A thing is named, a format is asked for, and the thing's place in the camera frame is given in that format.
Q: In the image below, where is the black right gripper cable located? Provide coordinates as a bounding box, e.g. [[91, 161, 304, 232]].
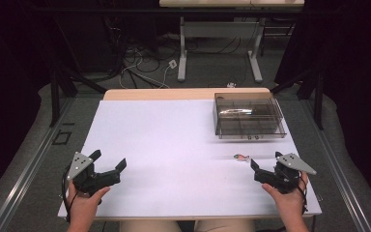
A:
[[299, 178, 309, 216]]

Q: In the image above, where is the person's leg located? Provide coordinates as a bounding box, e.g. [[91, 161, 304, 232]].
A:
[[119, 219, 184, 232], [193, 219, 256, 232]]

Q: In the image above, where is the transparent grey compartment box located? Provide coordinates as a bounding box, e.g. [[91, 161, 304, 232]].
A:
[[212, 92, 287, 140]]

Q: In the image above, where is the black horizontal frame bar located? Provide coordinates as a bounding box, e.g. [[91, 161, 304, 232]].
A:
[[28, 7, 336, 17]]

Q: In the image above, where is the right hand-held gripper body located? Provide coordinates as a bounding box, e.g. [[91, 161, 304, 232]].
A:
[[253, 153, 318, 195]]

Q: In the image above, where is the person's left leg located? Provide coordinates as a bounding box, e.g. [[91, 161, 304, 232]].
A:
[[119, 219, 184, 232]]

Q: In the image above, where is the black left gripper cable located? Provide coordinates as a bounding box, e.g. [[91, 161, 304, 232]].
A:
[[60, 163, 78, 224]]

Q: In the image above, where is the person's right leg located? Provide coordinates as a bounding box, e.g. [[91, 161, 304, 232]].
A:
[[193, 219, 256, 232]]

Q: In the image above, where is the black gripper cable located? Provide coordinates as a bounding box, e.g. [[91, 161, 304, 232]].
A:
[[60, 163, 78, 224], [299, 178, 309, 216]]

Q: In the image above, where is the white cable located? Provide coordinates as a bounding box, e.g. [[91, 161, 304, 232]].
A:
[[119, 47, 172, 90]]

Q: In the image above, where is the light wooden table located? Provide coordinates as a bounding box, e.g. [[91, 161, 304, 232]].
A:
[[102, 87, 273, 102]]

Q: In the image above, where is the black metal stand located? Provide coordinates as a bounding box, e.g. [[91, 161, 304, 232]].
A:
[[270, 69, 325, 131], [46, 67, 78, 129]]

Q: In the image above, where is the tangle of black cables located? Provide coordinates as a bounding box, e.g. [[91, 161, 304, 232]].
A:
[[102, 15, 182, 90]]

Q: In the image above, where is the person's left hand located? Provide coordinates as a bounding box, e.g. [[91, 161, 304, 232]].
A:
[[66, 180, 112, 226]]

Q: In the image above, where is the white table mat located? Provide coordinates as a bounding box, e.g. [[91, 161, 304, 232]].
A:
[[57, 99, 323, 221]]

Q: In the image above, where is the white-legged desk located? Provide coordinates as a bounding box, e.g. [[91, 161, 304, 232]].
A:
[[158, 0, 305, 83]]

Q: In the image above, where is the metal floor rail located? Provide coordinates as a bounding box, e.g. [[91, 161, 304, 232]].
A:
[[0, 96, 76, 232], [299, 96, 371, 232]]

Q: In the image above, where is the person's right hand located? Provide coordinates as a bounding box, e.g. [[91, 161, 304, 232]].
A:
[[261, 172, 310, 225]]

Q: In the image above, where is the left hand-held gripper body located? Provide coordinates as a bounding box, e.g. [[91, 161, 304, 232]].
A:
[[66, 152, 122, 197]]

